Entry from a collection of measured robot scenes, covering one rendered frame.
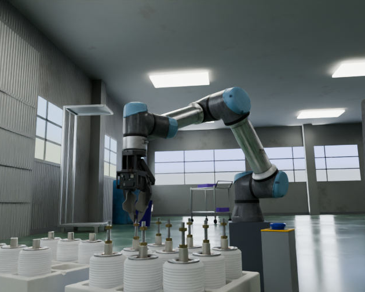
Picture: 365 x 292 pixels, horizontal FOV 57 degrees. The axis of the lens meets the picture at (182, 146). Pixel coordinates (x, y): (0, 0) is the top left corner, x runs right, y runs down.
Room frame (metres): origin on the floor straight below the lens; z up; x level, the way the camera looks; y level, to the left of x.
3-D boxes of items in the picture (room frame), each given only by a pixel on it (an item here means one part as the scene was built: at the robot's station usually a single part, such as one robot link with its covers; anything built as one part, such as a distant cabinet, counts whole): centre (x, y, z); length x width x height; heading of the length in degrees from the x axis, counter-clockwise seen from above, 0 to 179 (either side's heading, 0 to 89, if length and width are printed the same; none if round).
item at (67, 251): (1.36, 0.44, 0.16); 0.10 x 0.10 x 0.18
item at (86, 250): (1.30, 0.34, 0.16); 0.10 x 0.10 x 0.18
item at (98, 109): (5.32, 1.52, 0.98); 0.69 x 0.56 x 1.96; 83
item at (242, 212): (1.62, -0.30, 0.35); 0.15 x 0.15 x 0.10
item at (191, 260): (0.82, 0.00, 0.25); 0.08 x 0.08 x 0.01
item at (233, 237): (1.62, -0.30, 0.15); 0.18 x 0.18 x 0.30; 83
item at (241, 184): (1.61, -0.31, 0.47); 0.13 x 0.12 x 0.14; 42
